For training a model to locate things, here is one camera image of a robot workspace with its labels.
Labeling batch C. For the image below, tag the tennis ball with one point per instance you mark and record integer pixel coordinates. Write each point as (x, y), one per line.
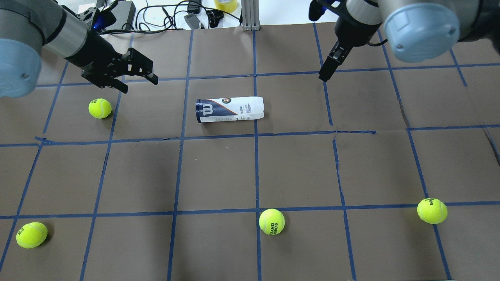
(432, 211)
(271, 221)
(31, 235)

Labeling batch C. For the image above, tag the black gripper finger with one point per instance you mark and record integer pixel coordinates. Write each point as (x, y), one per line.
(336, 57)

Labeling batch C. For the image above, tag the tennis ball far corner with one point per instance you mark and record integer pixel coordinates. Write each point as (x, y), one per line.
(99, 108)

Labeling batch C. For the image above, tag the yellow tape roll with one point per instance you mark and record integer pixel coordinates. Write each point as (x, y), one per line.
(228, 6)

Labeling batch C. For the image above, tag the tennis ball centre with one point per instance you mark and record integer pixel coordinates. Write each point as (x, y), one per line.
(271, 221)

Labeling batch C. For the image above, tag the white blue tennis ball can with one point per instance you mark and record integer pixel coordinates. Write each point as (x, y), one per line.
(211, 110)

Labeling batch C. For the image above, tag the aluminium frame post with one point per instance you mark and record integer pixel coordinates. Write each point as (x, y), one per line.
(250, 15)

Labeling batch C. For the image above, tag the black power brick top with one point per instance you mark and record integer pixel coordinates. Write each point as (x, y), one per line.
(124, 13)

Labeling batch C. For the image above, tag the tennis ball far middle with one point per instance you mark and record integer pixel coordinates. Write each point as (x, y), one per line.
(31, 235)

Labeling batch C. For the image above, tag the tennis ball near front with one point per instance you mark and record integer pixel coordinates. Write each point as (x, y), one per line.
(432, 211)

